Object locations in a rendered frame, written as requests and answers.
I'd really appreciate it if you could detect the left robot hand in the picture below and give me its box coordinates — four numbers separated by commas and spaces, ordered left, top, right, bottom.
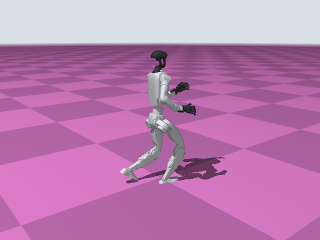
169, 82, 190, 95

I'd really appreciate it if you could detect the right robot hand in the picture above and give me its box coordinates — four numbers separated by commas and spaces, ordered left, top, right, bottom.
178, 103, 196, 116

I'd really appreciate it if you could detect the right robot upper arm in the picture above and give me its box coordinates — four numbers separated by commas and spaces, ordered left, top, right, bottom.
159, 73, 171, 105

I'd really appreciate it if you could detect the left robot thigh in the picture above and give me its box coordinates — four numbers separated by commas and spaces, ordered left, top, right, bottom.
145, 118, 163, 159

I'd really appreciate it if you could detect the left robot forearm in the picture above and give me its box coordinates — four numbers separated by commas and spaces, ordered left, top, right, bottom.
168, 91, 176, 98

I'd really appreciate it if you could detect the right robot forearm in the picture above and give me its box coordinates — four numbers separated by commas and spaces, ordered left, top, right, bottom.
164, 95, 183, 112

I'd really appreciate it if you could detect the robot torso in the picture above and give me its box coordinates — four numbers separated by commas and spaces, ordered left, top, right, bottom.
148, 70, 169, 128

